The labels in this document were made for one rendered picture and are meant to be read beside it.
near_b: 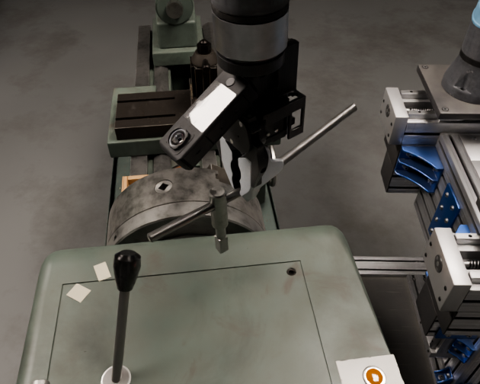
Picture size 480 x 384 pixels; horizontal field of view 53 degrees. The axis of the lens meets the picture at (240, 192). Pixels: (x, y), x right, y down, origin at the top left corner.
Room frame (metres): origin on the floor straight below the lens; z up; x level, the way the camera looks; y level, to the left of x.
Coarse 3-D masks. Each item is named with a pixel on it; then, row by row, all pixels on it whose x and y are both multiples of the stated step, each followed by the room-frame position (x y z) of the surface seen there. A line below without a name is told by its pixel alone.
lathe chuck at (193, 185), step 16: (160, 176) 0.64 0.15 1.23; (176, 176) 0.63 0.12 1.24; (192, 176) 0.63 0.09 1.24; (208, 176) 0.64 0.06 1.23; (128, 192) 0.63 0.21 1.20; (144, 192) 0.61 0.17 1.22; (176, 192) 0.59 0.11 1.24; (192, 192) 0.59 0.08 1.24; (208, 192) 0.60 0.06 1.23; (112, 208) 0.63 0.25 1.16; (128, 208) 0.58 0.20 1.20; (144, 208) 0.57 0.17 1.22; (240, 208) 0.59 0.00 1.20; (256, 208) 0.63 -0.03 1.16; (112, 224) 0.58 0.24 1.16
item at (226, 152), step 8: (224, 144) 0.46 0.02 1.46; (224, 152) 0.46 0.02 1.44; (232, 152) 0.45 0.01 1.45; (240, 152) 0.45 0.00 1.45; (224, 160) 0.46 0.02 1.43; (232, 160) 0.45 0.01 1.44; (232, 168) 0.45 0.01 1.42; (232, 176) 0.45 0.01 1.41; (240, 176) 0.45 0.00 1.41; (232, 184) 0.45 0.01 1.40; (240, 184) 0.45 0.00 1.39
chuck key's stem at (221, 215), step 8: (216, 192) 0.42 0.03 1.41; (224, 192) 0.42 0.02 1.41; (216, 200) 0.41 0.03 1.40; (224, 200) 0.42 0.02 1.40; (216, 208) 0.41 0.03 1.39; (224, 208) 0.42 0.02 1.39; (216, 216) 0.41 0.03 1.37; (224, 216) 0.41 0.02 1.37; (216, 224) 0.41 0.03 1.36; (224, 224) 0.41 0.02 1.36; (216, 232) 0.42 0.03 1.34; (224, 232) 0.42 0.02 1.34; (216, 240) 0.42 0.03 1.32; (224, 240) 0.42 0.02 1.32; (216, 248) 0.42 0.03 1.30; (224, 248) 0.42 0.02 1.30
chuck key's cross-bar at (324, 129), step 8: (352, 104) 0.56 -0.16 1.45; (344, 112) 0.54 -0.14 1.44; (352, 112) 0.55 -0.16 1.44; (336, 120) 0.53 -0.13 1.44; (320, 128) 0.52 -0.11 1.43; (328, 128) 0.52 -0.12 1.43; (312, 136) 0.51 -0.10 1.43; (320, 136) 0.51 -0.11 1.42; (304, 144) 0.50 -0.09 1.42; (288, 152) 0.49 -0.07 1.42; (296, 152) 0.49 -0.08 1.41; (288, 160) 0.48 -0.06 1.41; (232, 192) 0.44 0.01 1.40; (200, 208) 0.41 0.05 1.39; (208, 208) 0.41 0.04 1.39; (184, 216) 0.39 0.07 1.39; (192, 216) 0.40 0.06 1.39; (200, 216) 0.40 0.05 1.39; (168, 224) 0.38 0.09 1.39; (176, 224) 0.38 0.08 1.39; (184, 224) 0.39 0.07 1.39; (152, 232) 0.37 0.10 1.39; (160, 232) 0.37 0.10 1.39; (168, 232) 0.37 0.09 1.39; (152, 240) 0.36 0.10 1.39
